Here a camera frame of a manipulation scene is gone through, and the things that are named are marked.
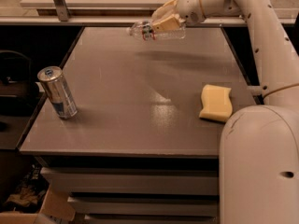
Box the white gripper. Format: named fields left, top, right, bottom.
left=151, top=0, right=206, bottom=32

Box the clear plastic water bottle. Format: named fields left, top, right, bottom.
left=127, top=21, right=186, bottom=41

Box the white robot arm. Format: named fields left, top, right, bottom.
left=152, top=0, right=299, bottom=224

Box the silver blue redbull can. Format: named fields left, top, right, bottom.
left=37, top=66, right=78, bottom=119

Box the yellow sponge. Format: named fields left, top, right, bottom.
left=199, top=85, right=233, bottom=122

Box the grey drawer cabinet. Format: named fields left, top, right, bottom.
left=21, top=28, right=253, bottom=224

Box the black chair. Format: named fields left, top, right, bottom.
left=0, top=49, right=39, bottom=116

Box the cardboard box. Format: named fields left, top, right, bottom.
left=0, top=186, right=76, bottom=224

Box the left metal bracket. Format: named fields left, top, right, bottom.
left=53, top=0, right=69, bottom=21

